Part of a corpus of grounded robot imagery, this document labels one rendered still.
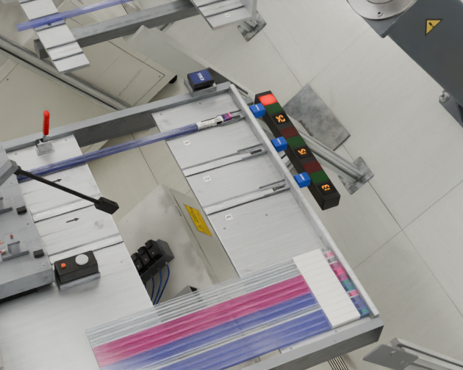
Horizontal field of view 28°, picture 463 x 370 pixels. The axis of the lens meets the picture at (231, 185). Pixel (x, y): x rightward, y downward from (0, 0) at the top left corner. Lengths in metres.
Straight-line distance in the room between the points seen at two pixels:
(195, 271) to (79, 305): 0.47
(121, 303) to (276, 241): 0.34
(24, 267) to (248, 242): 0.44
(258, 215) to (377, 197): 0.84
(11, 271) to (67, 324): 0.14
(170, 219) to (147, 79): 0.98
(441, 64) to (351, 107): 0.65
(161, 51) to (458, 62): 0.72
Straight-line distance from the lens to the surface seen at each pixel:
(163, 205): 2.27
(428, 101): 2.71
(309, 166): 2.00
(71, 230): 1.86
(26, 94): 3.01
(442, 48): 2.18
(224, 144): 2.01
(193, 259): 2.17
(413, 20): 2.05
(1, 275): 1.74
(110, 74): 3.06
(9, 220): 1.81
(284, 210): 1.91
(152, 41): 2.28
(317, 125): 2.84
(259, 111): 2.07
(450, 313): 2.51
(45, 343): 1.72
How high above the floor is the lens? 2.30
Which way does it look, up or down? 51 degrees down
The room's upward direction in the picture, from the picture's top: 63 degrees counter-clockwise
